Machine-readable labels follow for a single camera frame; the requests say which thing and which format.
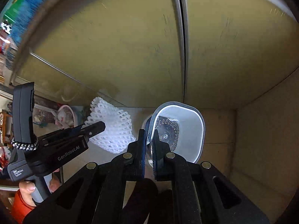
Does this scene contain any clear plastic square container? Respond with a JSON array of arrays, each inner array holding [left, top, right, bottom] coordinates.
[[143, 101, 205, 166]]

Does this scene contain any white foam fruit net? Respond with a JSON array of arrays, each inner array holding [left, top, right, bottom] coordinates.
[[84, 97, 136, 154]]

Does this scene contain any pink basket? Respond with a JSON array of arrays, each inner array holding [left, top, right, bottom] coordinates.
[[52, 105, 78, 129]]

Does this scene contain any person's left hand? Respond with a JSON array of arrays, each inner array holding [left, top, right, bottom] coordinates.
[[19, 173, 60, 207]]

